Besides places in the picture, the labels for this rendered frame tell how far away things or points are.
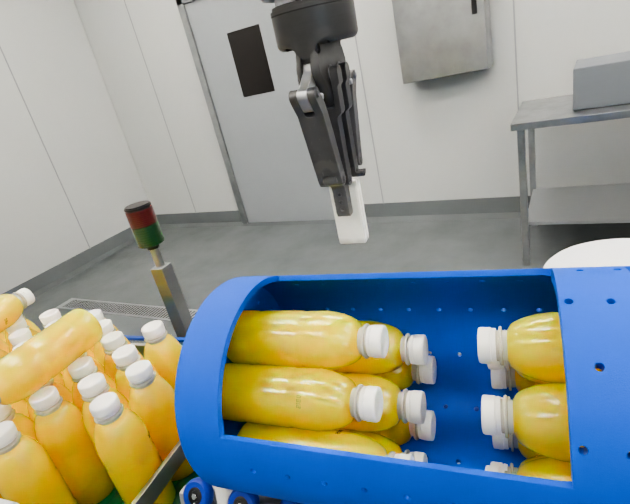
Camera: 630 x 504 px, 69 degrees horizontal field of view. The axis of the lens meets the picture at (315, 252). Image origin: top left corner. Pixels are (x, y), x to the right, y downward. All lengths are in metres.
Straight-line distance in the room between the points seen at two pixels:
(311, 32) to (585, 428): 0.39
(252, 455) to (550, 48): 3.45
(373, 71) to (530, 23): 1.15
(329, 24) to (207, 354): 0.36
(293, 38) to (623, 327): 0.37
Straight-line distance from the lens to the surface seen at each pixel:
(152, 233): 1.14
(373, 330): 0.55
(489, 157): 3.89
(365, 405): 0.53
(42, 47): 5.57
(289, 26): 0.43
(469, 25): 3.54
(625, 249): 1.02
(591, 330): 0.46
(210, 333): 0.56
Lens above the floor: 1.48
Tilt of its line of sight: 23 degrees down
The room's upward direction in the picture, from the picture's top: 13 degrees counter-clockwise
